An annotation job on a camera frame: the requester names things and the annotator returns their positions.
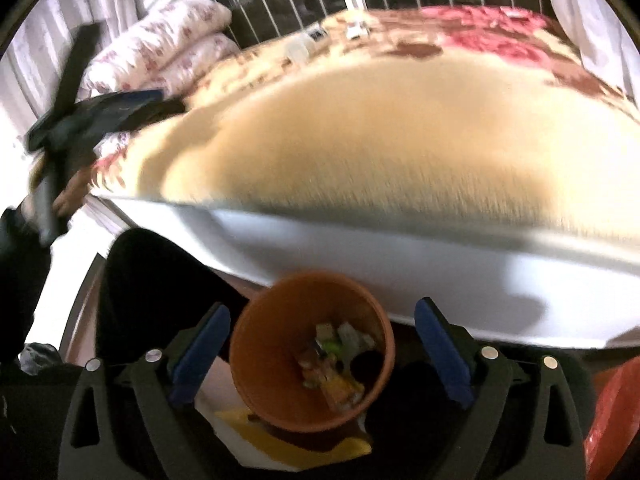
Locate floral folded quilt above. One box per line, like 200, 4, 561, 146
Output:
160, 35, 241, 96

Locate white sheer curtain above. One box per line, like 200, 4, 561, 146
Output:
0, 0, 146, 196
542, 0, 640, 126

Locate beige floral blanket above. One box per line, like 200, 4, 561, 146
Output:
92, 5, 640, 266

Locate orange plastic waste bin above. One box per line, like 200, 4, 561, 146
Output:
229, 270, 397, 433

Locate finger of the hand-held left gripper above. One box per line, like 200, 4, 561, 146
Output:
75, 89, 166, 126
95, 99, 188, 133

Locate yellow paper sheet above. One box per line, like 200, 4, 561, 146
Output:
215, 407, 373, 461

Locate red plastic bag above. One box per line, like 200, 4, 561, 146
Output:
582, 357, 640, 480

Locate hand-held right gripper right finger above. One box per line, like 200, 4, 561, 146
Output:
414, 296, 588, 480

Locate person's right trouser leg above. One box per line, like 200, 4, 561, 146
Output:
360, 320, 601, 480

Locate person's left hand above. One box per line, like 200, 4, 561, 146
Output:
50, 167, 96, 218

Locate grey crumpled cloth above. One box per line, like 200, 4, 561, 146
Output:
17, 342, 63, 376

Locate floral pillows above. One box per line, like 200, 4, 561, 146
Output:
82, 0, 233, 98

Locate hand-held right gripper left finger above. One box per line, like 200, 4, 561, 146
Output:
57, 302, 233, 480

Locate yellow orange snack wrapper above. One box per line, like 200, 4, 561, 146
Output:
322, 372, 366, 408

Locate small white box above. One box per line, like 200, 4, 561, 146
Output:
285, 37, 316, 63

